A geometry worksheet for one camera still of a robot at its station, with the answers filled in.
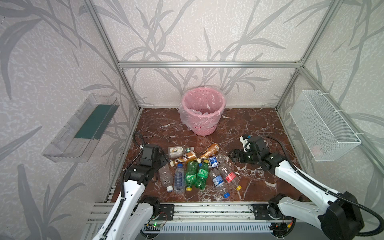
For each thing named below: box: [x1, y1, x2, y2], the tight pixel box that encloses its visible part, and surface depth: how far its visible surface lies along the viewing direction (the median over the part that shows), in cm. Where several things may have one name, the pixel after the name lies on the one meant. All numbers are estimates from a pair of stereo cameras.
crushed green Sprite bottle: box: [185, 160, 199, 192], surface depth 84 cm
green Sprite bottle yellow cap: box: [195, 159, 209, 190], surface depth 82 cm
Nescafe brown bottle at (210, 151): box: [200, 143, 220, 159], surface depth 93 cm
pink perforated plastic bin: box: [180, 86, 227, 136], surface depth 97 cm
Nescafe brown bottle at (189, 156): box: [170, 151, 198, 167], surface depth 90 cm
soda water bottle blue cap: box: [174, 163, 186, 195], surface depth 82 cm
